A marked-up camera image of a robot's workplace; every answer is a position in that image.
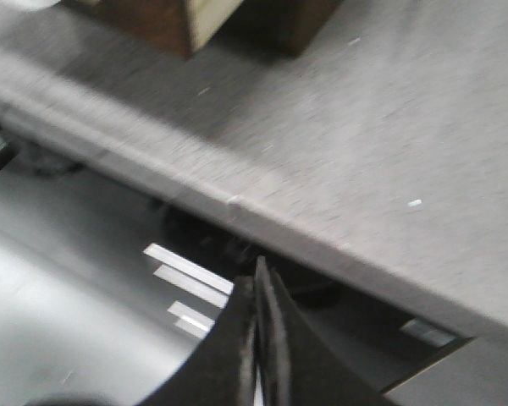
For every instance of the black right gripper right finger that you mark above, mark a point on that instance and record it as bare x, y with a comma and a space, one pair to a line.
317, 376

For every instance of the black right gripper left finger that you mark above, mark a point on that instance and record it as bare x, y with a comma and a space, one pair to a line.
222, 369

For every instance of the dark wooden drawer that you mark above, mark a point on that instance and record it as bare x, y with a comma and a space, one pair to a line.
179, 27

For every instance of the grey orange handled scissors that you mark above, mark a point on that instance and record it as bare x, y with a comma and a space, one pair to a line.
273, 345

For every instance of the white barcode label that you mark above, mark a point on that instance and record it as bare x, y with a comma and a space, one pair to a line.
428, 333

